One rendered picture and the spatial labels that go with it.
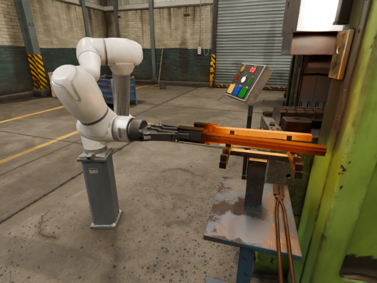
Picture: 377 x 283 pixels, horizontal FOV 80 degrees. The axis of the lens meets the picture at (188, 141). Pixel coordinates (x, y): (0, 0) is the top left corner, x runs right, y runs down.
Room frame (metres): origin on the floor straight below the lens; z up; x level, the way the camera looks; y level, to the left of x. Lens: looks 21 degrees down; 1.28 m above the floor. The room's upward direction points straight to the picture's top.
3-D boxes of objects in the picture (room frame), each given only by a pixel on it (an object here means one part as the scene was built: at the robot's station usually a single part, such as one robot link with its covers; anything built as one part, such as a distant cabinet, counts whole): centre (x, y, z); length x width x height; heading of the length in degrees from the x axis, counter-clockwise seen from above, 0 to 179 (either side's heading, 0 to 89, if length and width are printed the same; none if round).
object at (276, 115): (1.22, -0.70, 0.96); 0.42 x 0.20 x 0.09; 81
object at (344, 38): (0.92, -0.58, 1.27); 0.09 x 0.02 x 0.17; 171
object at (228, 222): (0.73, -0.25, 0.71); 0.40 x 0.30 x 0.02; 164
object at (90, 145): (1.51, 0.66, 0.77); 0.18 x 0.16 x 0.22; 114
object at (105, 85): (6.15, 2.11, 0.36); 1.20 x 0.80 x 0.72; 59
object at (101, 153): (1.48, 0.67, 0.63); 0.22 x 0.18 x 0.06; 0
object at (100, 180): (1.50, 0.67, 0.30); 0.20 x 0.20 x 0.60; 0
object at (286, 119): (1.06, -0.53, 0.95); 0.12 x 0.08 x 0.06; 81
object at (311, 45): (1.22, -0.70, 1.32); 0.42 x 0.20 x 0.10; 81
